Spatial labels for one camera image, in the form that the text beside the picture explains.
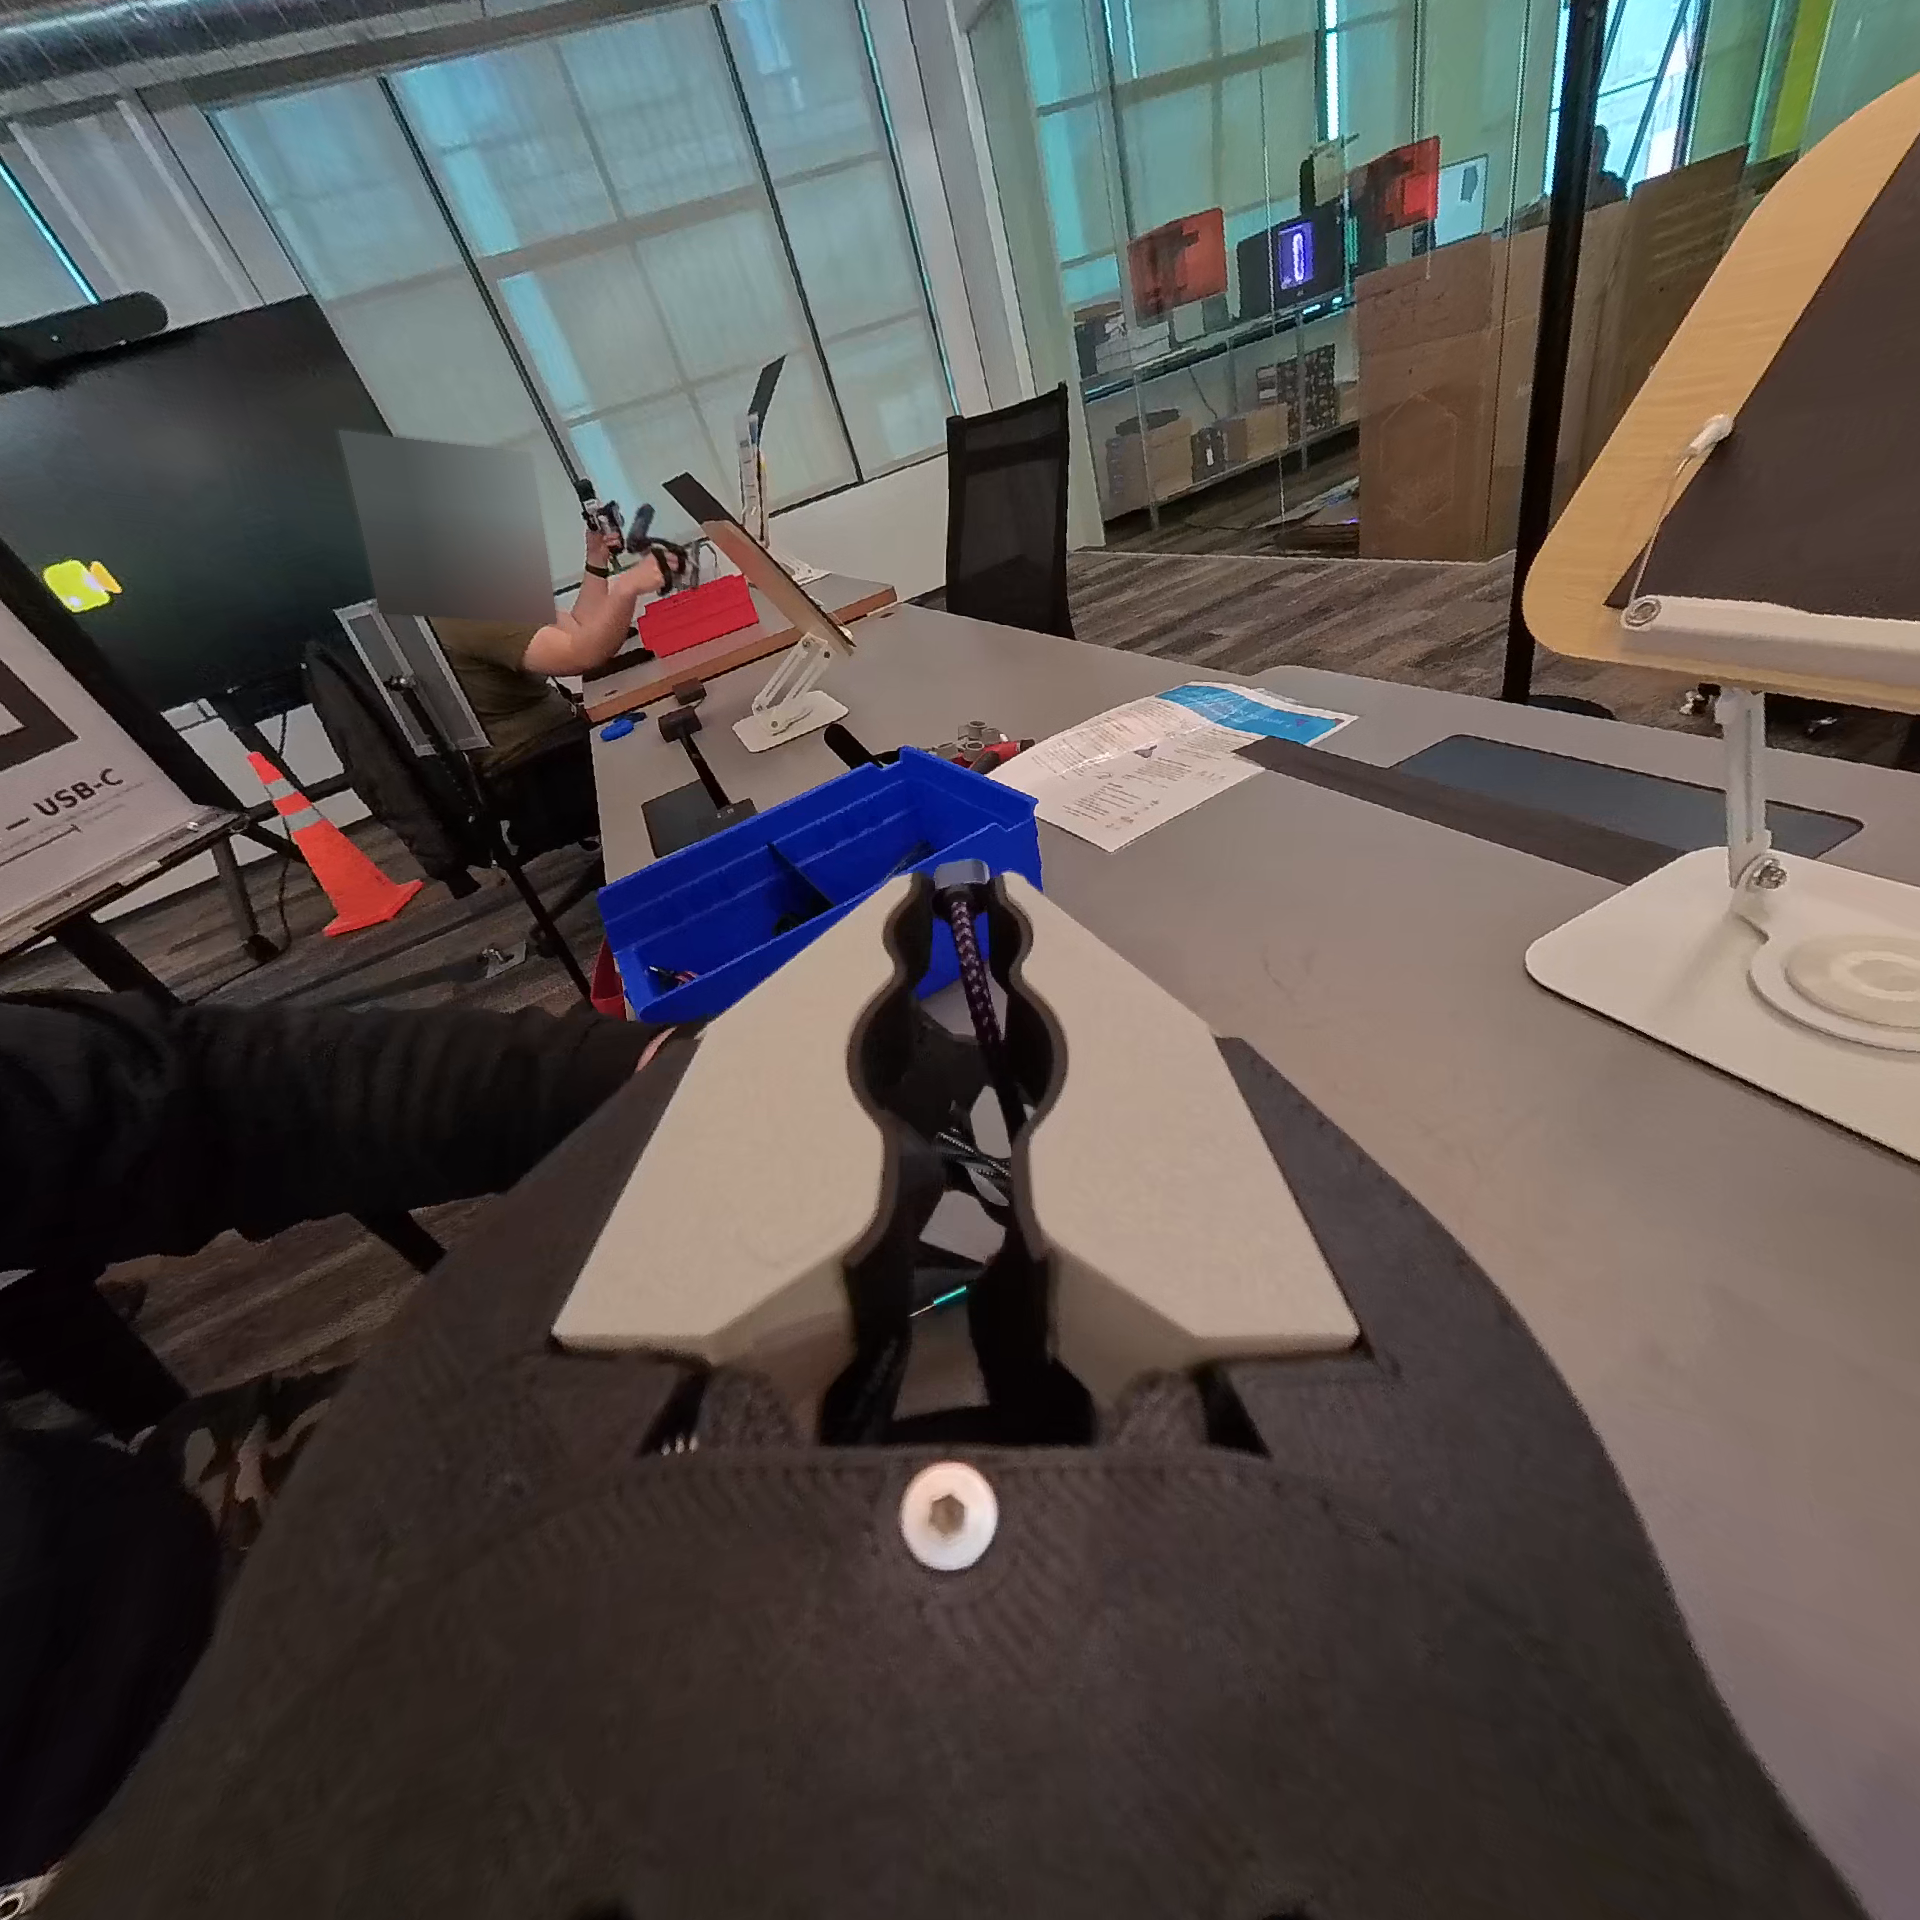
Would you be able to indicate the wooden board stand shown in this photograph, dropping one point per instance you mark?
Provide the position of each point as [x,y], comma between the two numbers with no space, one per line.
[758,451]
[780,721]

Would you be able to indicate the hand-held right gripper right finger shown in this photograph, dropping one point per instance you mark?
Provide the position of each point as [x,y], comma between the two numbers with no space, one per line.
[1185,1200]

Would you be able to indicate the white printed paper sheet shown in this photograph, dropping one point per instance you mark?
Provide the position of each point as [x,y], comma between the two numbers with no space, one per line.
[1125,781]

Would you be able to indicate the black mesh chair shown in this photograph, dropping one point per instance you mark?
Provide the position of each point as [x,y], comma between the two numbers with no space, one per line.
[1012,510]

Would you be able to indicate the red plastic crate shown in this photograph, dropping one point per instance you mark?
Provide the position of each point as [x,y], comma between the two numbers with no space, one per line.
[609,983]

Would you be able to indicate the black chair with jacket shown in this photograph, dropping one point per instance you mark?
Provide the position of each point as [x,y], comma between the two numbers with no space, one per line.
[374,750]

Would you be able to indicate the blue and white leaflet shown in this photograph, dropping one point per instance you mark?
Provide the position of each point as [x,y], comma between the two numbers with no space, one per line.
[1245,712]

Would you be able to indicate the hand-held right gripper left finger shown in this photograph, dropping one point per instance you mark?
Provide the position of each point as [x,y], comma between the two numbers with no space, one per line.
[734,1200]

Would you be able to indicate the storage shelf with boxes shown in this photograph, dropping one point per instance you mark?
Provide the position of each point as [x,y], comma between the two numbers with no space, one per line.
[1200,434]

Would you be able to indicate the red and black tool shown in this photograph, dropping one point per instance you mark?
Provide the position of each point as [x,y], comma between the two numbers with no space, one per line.
[999,750]

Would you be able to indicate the large black screen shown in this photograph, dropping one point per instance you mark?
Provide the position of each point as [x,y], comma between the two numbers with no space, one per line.
[194,451]

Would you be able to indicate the framed marker sign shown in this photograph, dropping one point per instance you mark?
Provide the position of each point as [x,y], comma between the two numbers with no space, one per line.
[90,841]

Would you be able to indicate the blue bin with marker label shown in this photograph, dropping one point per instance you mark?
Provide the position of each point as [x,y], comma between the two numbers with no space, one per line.
[840,841]

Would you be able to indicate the black pillar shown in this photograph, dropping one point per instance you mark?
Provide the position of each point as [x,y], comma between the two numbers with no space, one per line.
[1552,374]

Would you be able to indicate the red plastic tray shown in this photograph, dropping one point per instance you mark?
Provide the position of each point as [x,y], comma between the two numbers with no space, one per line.
[699,619]

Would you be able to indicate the large cardboard box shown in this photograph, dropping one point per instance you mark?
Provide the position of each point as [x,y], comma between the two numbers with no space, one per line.
[1440,421]
[1650,301]

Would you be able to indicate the white base acrylic leg stand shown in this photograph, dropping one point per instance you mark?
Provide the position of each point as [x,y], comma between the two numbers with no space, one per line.
[1650,961]

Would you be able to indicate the orange traffic cone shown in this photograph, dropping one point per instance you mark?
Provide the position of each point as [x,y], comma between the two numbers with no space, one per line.
[338,871]

